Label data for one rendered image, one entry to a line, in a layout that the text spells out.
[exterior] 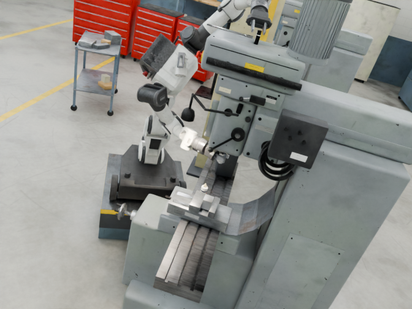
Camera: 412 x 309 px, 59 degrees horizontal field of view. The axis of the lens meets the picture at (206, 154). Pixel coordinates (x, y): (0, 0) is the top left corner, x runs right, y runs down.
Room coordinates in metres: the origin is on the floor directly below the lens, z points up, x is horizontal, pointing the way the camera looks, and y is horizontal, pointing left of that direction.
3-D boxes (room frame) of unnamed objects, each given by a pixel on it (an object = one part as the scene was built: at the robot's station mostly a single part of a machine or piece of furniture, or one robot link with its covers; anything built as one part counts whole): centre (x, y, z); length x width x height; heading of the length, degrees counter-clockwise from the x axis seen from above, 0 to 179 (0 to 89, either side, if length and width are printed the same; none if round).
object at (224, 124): (1.80, -0.10, 1.47); 0.21 x 0.19 x 0.32; 175
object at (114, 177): (2.20, 0.62, 0.50); 0.20 x 0.05 x 0.20; 16
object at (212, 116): (1.81, 0.02, 1.45); 0.04 x 0.04 x 0.21; 85
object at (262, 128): (1.78, -0.29, 1.47); 0.24 x 0.19 x 0.26; 175
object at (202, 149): (1.83, -0.01, 1.24); 0.13 x 0.12 x 0.10; 157
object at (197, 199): (1.65, -0.02, 0.99); 0.15 x 0.06 x 0.04; 173
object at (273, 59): (1.80, -0.11, 1.81); 0.47 x 0.26 x 0.16; 85
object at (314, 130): (1.44, -0.36, 1.62); 0.20 x 0.09 x 0.21; 85
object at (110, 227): (2.50, 0.43, 0.20); 0.78 x 0.68 x 0.40; 16
